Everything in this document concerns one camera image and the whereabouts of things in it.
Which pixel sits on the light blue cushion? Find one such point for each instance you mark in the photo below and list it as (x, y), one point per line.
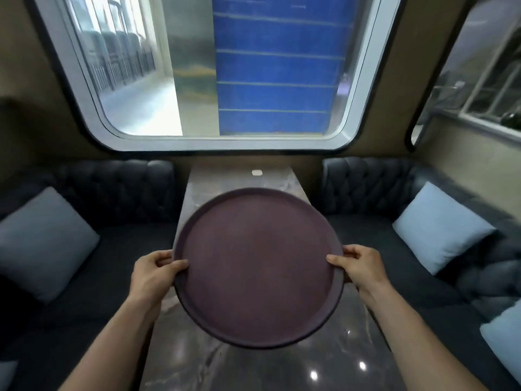
(42, 244)
(6, 374)
(441, 228)
(504, 337)

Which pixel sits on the person's left forearm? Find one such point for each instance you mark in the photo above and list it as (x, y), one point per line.
(110, 346)

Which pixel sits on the person's left hand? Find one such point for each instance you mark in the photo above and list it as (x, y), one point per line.
(152, 276)

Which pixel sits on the round brown serving tray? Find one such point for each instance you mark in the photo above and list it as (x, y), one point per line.
(260, 268)

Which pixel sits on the black rounded window frame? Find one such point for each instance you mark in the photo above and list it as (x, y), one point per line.
(431, 85)

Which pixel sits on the blue roller shutter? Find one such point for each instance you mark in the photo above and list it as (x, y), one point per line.
(276, 65)

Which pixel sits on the person's right hand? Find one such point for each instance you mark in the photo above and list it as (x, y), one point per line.
(364, 269)

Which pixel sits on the person's right thumb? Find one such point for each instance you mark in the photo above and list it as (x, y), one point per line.
(338, 263)

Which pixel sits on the person's right forearm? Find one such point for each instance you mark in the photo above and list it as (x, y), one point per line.
(415, 342)

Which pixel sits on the rounded white window frame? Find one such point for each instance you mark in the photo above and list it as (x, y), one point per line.
(93, 113)

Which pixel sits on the person's left thumb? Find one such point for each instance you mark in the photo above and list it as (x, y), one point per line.
(178, 267)

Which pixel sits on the dark tufted sofa bench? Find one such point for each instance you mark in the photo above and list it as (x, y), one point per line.
(439, 289)
(101, 240)

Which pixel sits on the black metal fence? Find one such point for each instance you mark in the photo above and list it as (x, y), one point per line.
(118, 56)

